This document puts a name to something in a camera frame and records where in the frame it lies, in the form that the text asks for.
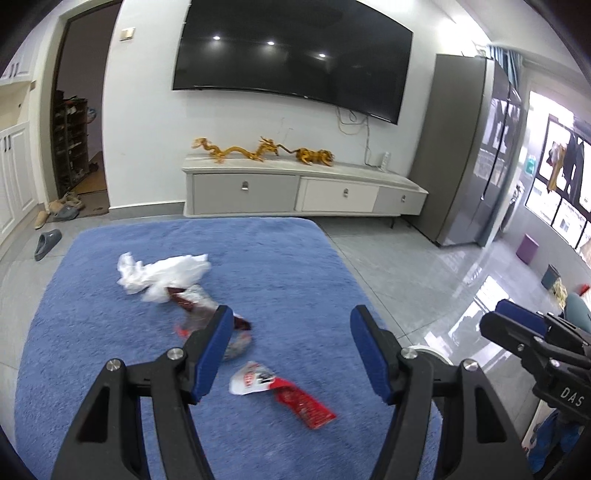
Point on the brown slippers pair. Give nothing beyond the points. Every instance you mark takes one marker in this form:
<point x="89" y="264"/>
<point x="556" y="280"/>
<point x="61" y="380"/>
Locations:
<point x="67" y="201"/>

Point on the purple stool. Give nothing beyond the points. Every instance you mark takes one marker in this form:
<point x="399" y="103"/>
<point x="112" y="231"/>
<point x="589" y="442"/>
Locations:
<point x="526" y="247"/>

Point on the white television cabinet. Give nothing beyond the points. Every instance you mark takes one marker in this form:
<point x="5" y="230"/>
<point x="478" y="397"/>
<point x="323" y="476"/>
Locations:
<point x="332" y="194"/>

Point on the white wall cabinet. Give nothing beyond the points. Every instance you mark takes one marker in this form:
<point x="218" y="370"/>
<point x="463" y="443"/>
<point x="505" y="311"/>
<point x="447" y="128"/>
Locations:
<point x="16" y="175"/>

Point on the black wall television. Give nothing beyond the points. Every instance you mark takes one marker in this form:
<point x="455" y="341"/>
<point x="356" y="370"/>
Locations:
<point x="286" y="50"/>

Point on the yellow bag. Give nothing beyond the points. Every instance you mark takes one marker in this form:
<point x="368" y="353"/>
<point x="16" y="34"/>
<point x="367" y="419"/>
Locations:
<point x="559" y="290"/>

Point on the person's right hand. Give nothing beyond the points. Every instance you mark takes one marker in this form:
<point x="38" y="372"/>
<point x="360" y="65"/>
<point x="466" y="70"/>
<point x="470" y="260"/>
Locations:
<point x="549" y="443"/>

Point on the grey refrigerator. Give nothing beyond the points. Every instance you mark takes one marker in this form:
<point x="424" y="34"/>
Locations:
<point x="461" y="152"/>

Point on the teal chair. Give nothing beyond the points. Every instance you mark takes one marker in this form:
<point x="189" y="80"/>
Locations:
<point x="577" y="307"/>

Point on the dark shoe rack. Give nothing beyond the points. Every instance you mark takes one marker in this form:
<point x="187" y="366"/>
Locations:
<point x="69" y="138"/>

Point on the blue fluffy blanket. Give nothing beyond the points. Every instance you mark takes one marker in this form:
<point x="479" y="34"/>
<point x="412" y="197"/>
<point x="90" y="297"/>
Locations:
<point x="115" y="369"/>

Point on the grey slipper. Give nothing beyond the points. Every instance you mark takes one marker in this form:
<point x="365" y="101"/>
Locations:
<point x="64" y="213"/>
<point x="47" y="243"/>

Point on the white round trash bin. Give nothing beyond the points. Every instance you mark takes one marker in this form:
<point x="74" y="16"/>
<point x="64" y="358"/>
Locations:
<point x="431" y="355"/>

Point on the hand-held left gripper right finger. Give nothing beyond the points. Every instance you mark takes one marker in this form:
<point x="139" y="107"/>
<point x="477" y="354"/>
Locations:
<point x="369" y="355"/>

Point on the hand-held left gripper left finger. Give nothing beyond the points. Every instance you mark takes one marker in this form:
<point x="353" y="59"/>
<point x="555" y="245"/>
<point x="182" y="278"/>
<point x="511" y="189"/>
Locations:
<point x="212" y="355"/>

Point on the black framed window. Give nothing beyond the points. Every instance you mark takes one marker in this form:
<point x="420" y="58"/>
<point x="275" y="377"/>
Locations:
<point x="565" y="217"/>

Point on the blue-grey bin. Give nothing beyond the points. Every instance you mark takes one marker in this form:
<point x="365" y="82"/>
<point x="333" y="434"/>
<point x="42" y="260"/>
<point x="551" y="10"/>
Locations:
<point x="549" y="276"/>

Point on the single brown slipper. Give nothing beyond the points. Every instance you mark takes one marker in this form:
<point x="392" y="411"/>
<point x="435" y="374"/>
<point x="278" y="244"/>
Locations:
<point x="41" y="218"/>

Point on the red and white wrapper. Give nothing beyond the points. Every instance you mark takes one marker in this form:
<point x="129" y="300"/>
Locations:
<point x="295" y="399"/>

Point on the hanging clothes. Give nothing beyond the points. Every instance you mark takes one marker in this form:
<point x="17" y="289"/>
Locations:
<point x="572" y="161"/>

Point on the blue curtain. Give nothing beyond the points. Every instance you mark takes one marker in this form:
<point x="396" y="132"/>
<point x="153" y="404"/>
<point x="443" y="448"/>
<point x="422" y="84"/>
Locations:
<point x="505" y="64"/>

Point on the wall light switch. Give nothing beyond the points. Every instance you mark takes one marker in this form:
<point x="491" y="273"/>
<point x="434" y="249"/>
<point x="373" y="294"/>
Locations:
<point x="127" y="33"/>

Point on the silver and red wrapper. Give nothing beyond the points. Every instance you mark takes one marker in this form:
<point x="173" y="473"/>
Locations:
<point x="201" y="311"/>

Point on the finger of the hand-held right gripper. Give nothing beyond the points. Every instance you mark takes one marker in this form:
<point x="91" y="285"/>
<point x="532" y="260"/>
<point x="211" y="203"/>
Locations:
<point x="508" y="332"/>
<point x="521" y="314"/>

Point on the white power strip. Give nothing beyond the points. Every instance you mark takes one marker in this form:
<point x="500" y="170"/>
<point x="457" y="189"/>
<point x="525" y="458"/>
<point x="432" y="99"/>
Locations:
<point x="384" y="160"/>

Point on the white tissue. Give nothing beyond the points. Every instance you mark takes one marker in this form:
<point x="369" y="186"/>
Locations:
<point x="161" y="277"/>

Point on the green wall sign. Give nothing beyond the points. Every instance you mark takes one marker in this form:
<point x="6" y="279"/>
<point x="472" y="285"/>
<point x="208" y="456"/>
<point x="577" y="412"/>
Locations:
<point x="531" y="165"/>

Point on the golden tiger figure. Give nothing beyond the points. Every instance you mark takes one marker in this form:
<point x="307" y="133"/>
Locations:
<point x="316" y="157"/>

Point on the golden dragon figure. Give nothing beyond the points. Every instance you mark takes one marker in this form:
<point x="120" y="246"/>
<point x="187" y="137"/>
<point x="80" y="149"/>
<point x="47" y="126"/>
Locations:
<point x="231" y="151"/>

